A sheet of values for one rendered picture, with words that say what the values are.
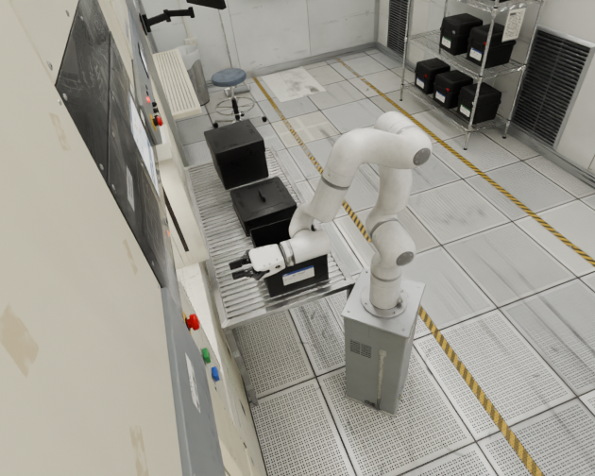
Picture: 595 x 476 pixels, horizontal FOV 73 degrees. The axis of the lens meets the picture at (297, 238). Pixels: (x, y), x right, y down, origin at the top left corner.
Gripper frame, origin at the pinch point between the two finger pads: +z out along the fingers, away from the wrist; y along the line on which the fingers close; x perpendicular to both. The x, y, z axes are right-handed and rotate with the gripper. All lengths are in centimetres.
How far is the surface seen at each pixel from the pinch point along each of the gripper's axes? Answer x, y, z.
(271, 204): -33, 68, -27
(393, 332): -43, -17, -50
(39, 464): 70, -78, 15
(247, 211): -33, 68, -15
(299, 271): -31.7, 18.4, -24.9
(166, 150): 21, 48, 11
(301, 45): -92, 452, -175
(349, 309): -43, 0, -39
